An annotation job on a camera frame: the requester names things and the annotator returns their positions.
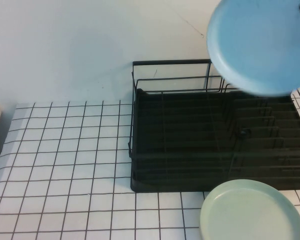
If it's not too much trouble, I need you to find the pale green plate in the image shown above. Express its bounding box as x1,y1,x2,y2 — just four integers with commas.
199,179,300,240

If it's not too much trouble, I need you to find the white grid-pattern table mat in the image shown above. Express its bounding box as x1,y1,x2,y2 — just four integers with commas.
0,83,300,240

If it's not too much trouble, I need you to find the light blue plate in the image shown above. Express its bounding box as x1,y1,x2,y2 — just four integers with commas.
206,0,300,97

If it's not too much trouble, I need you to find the black plastic drain tray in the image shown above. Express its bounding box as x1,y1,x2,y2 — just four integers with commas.
130,88,300,193

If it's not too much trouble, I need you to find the black wire dish rack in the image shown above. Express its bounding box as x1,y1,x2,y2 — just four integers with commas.
128,59,300,181

